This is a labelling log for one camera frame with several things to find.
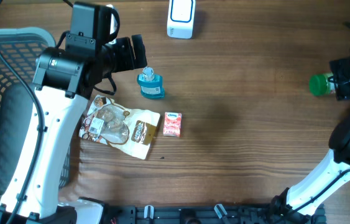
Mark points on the brown white snack bag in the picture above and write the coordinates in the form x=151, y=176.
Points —
x=129, y=130

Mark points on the white barcode scanner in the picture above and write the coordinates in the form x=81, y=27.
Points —
x=180, y=20

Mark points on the grey plastic basket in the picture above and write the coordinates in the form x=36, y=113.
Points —
x=20, y=48

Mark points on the red tissue pack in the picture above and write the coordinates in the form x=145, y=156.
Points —
x=172, y=124

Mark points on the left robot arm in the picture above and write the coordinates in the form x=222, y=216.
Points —
x=64, y=79

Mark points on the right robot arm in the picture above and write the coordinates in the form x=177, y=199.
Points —
x=300, y=203

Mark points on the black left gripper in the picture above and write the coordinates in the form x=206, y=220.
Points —
x=127, y=60

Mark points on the blue mouthwash bottle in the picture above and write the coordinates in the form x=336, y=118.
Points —
x=151, y=84

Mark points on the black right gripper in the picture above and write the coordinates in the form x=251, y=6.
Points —
x=344, y=90

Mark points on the green lid jar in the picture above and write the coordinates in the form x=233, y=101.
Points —
x=320, y=85

